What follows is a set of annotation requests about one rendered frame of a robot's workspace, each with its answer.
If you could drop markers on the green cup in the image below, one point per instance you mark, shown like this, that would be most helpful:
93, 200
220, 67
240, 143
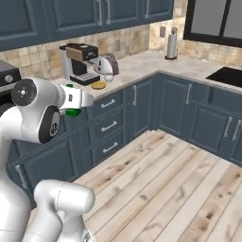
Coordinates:
73, 112

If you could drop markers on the black and silver oven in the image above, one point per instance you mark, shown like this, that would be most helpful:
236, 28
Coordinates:
8, 78

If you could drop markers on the black framed window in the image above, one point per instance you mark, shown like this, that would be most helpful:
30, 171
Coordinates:
214, 17

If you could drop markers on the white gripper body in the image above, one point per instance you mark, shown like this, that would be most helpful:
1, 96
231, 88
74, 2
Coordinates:
86, 99

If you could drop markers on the blue drawer front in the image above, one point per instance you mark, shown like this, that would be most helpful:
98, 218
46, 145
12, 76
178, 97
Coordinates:
118, 140
118, 98
118, 119

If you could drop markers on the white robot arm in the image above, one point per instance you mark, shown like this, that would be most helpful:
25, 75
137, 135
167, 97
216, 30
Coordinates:
28, 113

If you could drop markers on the grey round toaster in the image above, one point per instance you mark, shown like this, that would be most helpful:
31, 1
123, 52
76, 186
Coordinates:
112, 62

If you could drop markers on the blue base cupboard door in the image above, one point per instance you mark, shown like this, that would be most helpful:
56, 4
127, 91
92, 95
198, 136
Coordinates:
238, 151
145, 105
173, 104
50, 164
208, 129

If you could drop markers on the grey wall outlet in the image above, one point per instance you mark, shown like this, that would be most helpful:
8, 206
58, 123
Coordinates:
117, 45
162, 32

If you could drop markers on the white jug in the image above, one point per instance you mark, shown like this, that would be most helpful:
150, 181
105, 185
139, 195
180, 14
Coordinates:
104, 66

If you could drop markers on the yellow saucer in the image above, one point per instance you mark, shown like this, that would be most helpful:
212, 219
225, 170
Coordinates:
98, 85

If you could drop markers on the paper towel roll on stand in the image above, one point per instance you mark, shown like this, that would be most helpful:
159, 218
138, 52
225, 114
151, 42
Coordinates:
171, 45

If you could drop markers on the black sink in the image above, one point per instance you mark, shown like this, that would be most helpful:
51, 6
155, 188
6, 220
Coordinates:
227, 76

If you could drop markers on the black and white coffee machine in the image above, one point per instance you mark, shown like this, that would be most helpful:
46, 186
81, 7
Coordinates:
78, 60

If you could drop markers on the blue wall cupboard door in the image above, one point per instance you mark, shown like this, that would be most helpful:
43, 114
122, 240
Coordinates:
126, 12
160, 9
19, 22
72, 15

